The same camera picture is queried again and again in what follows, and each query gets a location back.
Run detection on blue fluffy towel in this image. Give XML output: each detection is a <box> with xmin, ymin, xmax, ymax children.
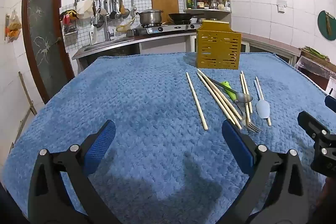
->
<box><xmin>3</xmin><ymin>52</ymin><xmax>334</xmax><ymax>224</ymax></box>

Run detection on white hanging cloth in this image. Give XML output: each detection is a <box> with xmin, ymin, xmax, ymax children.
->
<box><xmin>77</xmin><ymin>0</ymin><xmax>94</xmax><ymax>19</ymax></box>

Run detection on steel sink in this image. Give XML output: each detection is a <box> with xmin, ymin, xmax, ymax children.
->
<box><xmin>83</xmin><ymin>38</ymin><xmax>134</xmax><ymax>52</ymax></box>

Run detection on rectangular wooden cutting board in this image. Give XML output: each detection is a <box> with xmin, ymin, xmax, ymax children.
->
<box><xmin>150</xmin><ymin>0</ymin><xmax>180</xmax><ymax>22</ymax></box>

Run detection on steel faucet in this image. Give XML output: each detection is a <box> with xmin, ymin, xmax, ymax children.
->
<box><xmin>94</xmin><ymin>8</ymin><xmax>115</xmax><ymax>42</ymax></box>

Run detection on metal spoon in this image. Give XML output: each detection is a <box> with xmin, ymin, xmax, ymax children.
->
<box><xmin>207</xmin><ymin>76</ymin><xmax>254</xmax><ymax>104</ymax></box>

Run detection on wooden stick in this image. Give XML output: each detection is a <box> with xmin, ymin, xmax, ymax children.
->
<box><xmin>18</xmin><ymin>72</ymin><xmax>37</xmax><ymax>115</ymax></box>

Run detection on green round wall board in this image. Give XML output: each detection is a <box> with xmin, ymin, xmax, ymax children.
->
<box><xmin>317</xmin><ymin>10</ymin><xmax>336</xmax><ymax>41</ymax></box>

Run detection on brown kitchen counter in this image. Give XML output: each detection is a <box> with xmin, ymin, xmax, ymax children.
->
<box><xmin>72</xmin><ymin>30</ymin><xmax>301</xmax><ymax>60</ymax></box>

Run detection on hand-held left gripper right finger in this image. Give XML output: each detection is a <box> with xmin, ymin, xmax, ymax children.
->
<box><xmin>222</xmin><ymin>119</ymin><xmax>309</xmax><ymax>224</ymax></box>

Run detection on wire wall basket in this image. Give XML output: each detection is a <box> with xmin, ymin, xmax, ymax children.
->
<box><xmin>63</xmin><ymin>23</ymin><xmax>78</xmax><ymax>36</ymax></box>

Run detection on brown framed glass door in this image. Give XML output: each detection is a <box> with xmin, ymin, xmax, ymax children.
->
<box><xmin>22</xmin><ymin>0</ymin><xmax>75</xmax><ymax>104</ymax></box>

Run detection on steel cooking pot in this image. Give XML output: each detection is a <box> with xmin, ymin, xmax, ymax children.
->
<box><xmin>136</xmin><ymin>9</ymin><xmax>164</xmax><ymax>25</ymax></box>

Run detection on side table with plastic cover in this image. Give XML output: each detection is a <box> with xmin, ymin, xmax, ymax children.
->
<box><xmin>295</xmin><ymin>47</ymin><xmax>336</xmax><ymax>90</ymax></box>

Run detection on green vegetables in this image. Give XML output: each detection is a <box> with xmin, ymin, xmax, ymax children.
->
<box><xmin>304</xmin><ymin>47</ymin><xmax>330</xmax><ymax>60</ymax></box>

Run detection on yellow gas hose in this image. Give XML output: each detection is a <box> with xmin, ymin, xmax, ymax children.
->
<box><xmin>116</xmin><ymin>17</ymin><xmax>136</xmax><ymax>32</ymax></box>

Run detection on yellow red hanging bag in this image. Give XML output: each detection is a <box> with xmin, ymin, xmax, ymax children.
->
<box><xmin>60</xmin><ymin>9</ymin><xmax>79</xmax><ymax>26</ymax></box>

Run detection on yellow perforated utensil holder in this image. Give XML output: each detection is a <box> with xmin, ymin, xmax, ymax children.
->
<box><xmin>196</xmin><ymin>20</ymin><xmax>241</xmax><ymax>70</ymax></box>

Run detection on black hanging ladle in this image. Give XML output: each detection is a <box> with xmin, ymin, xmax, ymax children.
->
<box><xmin>110</xmin><ymin>0</ymin><xmax>118</xmax><ymax>20</ymax></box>

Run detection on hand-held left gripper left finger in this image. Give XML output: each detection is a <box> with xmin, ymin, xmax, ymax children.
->
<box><xmin>28</xmin><ymin>120</ymin><xmax>121</xmax><ymax>224</ymax></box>

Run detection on orange plastic bag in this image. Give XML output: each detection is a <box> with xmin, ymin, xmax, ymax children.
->
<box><xmin>6</xmin><ymin>11</ymin><xmax>22</xmax><ymax>43</ymax></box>

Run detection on white plastic spoon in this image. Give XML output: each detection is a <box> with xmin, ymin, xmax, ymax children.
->
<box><xmin>253</xmin><ymin>80</ymin><xmax>271</xmax><ymax>119</ymax></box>

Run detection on black wok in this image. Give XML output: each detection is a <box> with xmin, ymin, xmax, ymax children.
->
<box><xmin>168</xmin><ymin>12</ymin><xmax>205</xmax><ymax>23</ymax></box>

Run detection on green handled fork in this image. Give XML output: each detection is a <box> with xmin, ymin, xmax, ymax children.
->
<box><xmin>220</xmin><ymin>81</ymin><xmax>263</xmax><ymax>134</ymax></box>

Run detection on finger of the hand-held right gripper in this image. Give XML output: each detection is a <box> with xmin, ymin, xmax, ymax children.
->
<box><xmin>324</xmin><ymin>90</ymin><xmax>336</xmax><ymax>112</ymax></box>
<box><xmin>298</xmin><ymin>111</ymin><xmax>336</xmax><ymax>178</ymax></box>

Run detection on steel gas stove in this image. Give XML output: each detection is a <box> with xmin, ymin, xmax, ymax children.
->
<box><xmin>134</xmin><ymin>21</ymin><xmax>202</xmax><ymax>35</ymax></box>

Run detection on white cabinet doors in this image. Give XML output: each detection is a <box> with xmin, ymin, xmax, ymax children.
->
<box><xmin>139</xmin><ymin>35</ymin><xmax>197</xmax><ymax>54</ymax></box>

